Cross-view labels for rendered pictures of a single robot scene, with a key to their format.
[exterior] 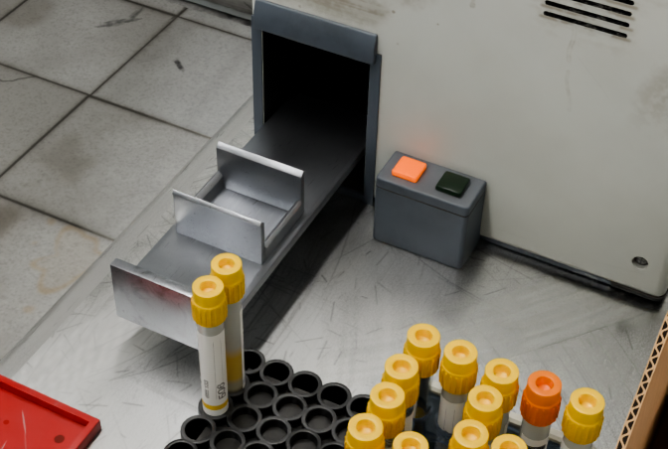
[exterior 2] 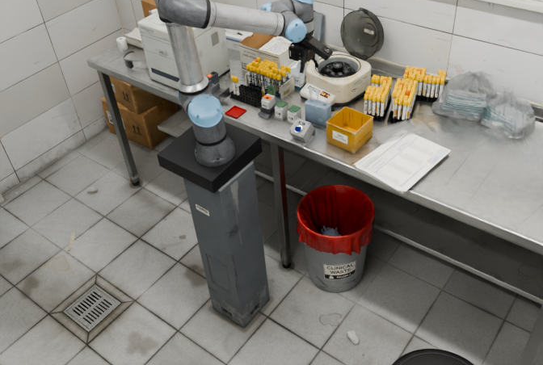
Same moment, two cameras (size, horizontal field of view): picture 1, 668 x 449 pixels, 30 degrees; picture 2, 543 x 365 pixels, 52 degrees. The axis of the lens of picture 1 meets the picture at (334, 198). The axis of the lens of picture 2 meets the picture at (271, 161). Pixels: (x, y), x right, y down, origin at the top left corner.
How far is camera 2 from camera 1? 225 cm
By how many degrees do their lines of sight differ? 55
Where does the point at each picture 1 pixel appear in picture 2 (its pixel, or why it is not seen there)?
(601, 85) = (218, 48)
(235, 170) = not seen: hidden behind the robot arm
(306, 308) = not seen: hidden behind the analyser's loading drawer
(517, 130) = (214, 61)
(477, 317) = (227, 81)
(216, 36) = not seen: outside the picture
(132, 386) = (229, 104)
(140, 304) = (222, 96)
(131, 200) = (41, 249)
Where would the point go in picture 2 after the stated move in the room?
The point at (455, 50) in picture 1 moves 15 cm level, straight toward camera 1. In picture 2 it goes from (207, 57) to (237, 60)
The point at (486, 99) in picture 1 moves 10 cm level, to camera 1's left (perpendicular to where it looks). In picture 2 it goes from (211, 60) to (204, 72)
